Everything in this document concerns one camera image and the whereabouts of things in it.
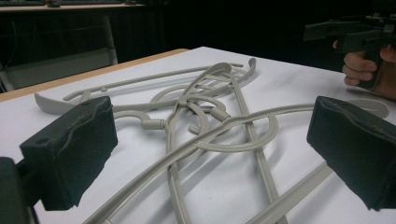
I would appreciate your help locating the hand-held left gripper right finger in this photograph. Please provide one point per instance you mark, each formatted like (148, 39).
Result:
(355, 149)

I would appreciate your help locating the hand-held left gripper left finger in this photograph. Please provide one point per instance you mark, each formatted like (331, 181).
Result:
(68, 152)

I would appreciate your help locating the grey plastic clothes hanger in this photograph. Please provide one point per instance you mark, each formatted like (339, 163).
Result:
(186, 147)
(172, 174)
(243, 146)
(53, 105)
(203, 122)

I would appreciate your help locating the grey metal stand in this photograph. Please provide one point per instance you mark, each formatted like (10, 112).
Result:
(62, 65)

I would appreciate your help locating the wooden desk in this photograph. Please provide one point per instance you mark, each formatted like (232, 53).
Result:
(93, 7)

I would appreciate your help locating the dark keyboard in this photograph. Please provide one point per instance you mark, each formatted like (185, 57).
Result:
(18, 2)

